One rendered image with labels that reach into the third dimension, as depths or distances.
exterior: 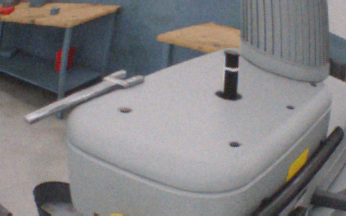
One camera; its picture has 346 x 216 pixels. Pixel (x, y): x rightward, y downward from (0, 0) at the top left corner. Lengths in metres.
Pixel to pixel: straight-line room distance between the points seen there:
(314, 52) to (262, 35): 0.11
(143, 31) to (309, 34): 5.20
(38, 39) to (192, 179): 6.50
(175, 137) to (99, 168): 0.10
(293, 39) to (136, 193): 0.41
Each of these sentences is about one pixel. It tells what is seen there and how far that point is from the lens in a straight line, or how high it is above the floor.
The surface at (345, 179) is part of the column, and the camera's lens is 1.57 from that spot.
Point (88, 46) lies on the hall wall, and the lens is 6.69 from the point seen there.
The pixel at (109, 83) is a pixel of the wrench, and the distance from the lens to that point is 0.99.
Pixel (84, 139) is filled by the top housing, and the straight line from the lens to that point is 0.87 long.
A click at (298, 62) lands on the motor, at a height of 1.92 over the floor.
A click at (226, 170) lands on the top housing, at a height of 1.88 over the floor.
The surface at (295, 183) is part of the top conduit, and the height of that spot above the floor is 1.81.
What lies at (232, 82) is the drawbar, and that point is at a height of 1.91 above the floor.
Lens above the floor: 2.21
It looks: 20 degrees down
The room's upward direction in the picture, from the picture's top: 5 degrees clockwise
